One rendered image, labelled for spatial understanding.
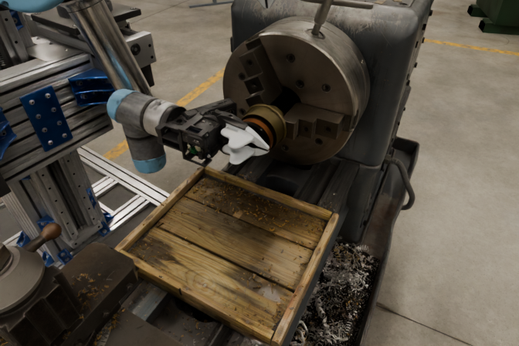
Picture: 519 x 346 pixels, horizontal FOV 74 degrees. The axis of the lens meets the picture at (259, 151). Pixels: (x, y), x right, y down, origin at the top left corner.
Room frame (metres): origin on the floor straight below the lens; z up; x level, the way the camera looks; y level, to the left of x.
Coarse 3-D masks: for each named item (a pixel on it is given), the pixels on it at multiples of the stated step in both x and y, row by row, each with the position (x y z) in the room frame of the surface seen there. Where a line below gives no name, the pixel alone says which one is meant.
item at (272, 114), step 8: (256, 104) 0.59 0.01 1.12; (264, 104) 0.58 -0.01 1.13; (248, 112) 0.60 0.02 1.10; (256, 112) 0.56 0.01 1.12; (264, 112) 0.56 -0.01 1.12; (272, 112) 0.57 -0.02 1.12; (280, 112) 0.59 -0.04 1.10; (248, 120) 0.54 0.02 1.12; (256, 120) 0.54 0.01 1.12; (264, 120) 0.55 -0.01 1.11; (272, 120) 0.55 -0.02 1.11; (280, 120) 0.56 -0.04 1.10; (256, 128) 0.52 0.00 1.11; (264, 128) 0.53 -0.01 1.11; (272, 128) 0.54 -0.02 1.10; (280, 128) 0.55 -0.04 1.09; (264, 136) 0.52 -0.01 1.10; (272, 136) 0.53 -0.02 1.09; (280, 136) 0.55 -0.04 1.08; (272, 144) 0.53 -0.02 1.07
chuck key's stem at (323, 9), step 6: (324, 0) 0.66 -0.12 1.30; (330, 0) 0.66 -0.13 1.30; (318, 6) 0.67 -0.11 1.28; (324, 6) 0.66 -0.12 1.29; (330, 6) 0.66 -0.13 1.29; (318, 12) 0.66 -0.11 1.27; (324, 12) 0.66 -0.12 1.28; (318, 18) 0.66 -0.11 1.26; (324, 18) 0.66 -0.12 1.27; (318, 24) 0.66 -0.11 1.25; (312, 30) 0.67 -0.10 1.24; (318, 30) 0.67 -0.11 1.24
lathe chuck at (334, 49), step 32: (288, 32) 0.66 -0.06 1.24; (320, 32) 0.69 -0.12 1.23; (288, 64) 0.65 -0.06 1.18; (320, 64) 0.62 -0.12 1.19; (352, 64) 0.65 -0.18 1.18; (224, 96) 0.73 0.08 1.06; (320, 96) 0.62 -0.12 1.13; (352, 96) 0.59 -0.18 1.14; (352, 128) 0.61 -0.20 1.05; (288, 160) 0.65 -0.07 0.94; (320, 160) 0.61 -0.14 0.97
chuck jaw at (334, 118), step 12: (300, 108) 0.61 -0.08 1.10; (312, 108) 0.61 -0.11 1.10; (288, 120) 0.57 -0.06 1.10; (300, 120) 0.57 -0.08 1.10; (312, 120) 0.57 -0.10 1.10; (324, 120) 0.57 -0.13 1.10; (336, 120) 0.57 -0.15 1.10; (348, 120) 0.59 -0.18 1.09; (288, 132) 0.56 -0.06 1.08; (300, 132) 0.57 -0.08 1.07; (312, 132) 0.56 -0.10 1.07; (324, 132) 0.57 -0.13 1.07; (336, 132) 0.56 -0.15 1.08
